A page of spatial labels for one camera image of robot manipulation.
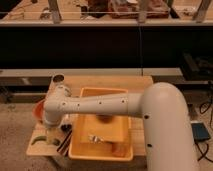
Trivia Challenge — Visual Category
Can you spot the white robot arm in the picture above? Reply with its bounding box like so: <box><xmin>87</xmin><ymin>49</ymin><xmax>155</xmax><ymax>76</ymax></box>
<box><xmin>43</xmin><ymin>82</ymin><xmax>199</xmax><ymax>171</ymax></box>

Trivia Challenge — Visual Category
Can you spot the black floor cable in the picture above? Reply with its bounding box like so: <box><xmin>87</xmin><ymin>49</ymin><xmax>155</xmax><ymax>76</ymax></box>
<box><xmin>196</xmin><ymin>99</ymin><xmax>213</xmax><ymax>164</ymax></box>

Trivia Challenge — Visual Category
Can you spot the metal fork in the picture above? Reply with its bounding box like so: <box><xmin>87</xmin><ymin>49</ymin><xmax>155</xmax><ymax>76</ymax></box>
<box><xmin>88</xmin><ymin>135</ymin><xmax>104</xmax><ymax>144</ymax></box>

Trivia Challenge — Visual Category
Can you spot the wooden table board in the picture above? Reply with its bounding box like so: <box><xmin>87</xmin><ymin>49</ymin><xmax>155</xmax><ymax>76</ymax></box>
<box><xmin>26</xmin><ymin>74</ymin><xmax>155</xmax><ymax>158</ymax></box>

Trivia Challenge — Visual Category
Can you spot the green pepper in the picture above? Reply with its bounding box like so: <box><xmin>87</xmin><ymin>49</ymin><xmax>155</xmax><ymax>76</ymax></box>
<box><xmin>30</xmin><ymin>134</ymin><xmax>62</xmax><ymax>147</ymax></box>

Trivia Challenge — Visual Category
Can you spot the dark bowl with cloth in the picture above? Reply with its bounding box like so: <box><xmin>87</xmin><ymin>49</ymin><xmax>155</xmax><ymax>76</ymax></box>
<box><xmin>97</xmin><ymin>115</ymin><xmax>113</xmax><ymax>123</ymax></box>

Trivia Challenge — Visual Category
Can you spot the blue box on floor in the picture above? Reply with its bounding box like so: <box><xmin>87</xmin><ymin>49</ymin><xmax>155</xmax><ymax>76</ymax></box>
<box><xmin>191</xmin><ymin>123</ymin><xmax>211</xmax><ymax>142</ymax></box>

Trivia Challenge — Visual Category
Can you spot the yellow plastic tub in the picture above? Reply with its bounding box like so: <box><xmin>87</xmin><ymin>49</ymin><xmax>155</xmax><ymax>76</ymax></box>
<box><xmin>68</xmin><ymin>87</ymin><xmax>134</xmax><ymax>162</ymax></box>

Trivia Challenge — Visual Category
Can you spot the red bowl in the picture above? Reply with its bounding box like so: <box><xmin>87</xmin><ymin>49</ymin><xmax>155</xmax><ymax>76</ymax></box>
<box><xmin>33</xmin><ymin>99</ymin><xmax>45</xmax><ymax>122</ymax></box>

